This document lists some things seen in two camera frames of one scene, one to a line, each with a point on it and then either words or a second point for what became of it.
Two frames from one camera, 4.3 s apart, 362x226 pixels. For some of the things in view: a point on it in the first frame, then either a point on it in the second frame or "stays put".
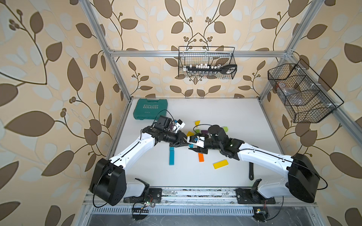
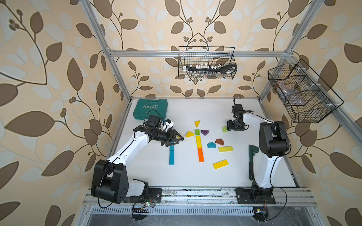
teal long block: (171, 159) stays put
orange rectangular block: (201, 157) stays put
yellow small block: (190, 133) stays put
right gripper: (200, 149) to (229, 126)
